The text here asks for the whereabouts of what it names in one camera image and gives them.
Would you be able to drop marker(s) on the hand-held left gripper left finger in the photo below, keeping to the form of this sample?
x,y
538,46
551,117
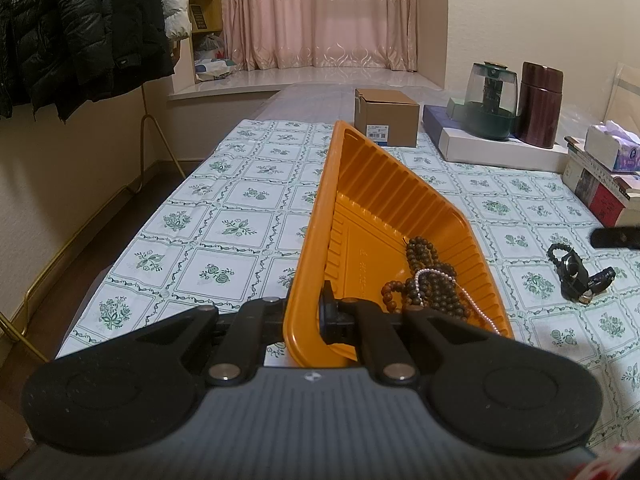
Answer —
x,y
260,320

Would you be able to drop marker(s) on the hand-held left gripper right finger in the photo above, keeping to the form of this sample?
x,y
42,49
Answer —
x,y
335,320

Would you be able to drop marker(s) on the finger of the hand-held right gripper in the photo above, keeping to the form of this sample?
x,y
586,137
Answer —
x,y
617,238

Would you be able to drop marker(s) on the orange plastic tray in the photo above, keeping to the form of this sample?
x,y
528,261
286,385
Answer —
x,y
380,195

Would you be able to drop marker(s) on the thick book cream pages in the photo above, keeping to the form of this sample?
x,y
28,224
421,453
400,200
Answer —
x,y
629,192

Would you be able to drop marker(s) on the purple white tissue pack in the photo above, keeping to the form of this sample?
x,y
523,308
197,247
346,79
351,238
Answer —
x,y
602,147

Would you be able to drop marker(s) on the thin grey book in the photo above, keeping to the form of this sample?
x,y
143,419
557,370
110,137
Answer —
x,y
575,152

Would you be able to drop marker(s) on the white flat box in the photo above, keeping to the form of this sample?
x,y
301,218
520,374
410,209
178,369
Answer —
x,y
500,152

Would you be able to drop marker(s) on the brown cylindrical canister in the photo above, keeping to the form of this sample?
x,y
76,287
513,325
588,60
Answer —
x,y
537,110

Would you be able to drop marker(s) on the glass teapot green base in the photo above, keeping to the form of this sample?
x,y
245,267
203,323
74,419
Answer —
x,y
492,125

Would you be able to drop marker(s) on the small green box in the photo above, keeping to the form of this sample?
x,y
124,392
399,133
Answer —
x,y
455,110

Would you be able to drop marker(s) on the brown cardboard box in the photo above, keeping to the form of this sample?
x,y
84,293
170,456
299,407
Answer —
x,y
387,115

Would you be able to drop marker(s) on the red white patterned clothing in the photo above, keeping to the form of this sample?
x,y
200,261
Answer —
x,y
615,465

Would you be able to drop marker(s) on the white plastic bag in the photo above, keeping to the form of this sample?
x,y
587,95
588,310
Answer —
x,y
212,67

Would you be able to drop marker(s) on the small framed sign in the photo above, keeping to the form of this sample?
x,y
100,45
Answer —
x,y
199,17

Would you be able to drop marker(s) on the pink patterned curtain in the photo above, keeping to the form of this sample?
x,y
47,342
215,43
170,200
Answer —
x,y
320,10

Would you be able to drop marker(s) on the white puffer jacket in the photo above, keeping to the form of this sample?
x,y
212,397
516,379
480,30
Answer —
x,y
175,5

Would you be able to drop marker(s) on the black puffer jacket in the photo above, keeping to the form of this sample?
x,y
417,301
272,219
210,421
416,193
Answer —
x,y
110,25

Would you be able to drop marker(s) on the black reindeer print jacket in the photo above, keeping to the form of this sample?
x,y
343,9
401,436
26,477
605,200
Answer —
x,y
25,35

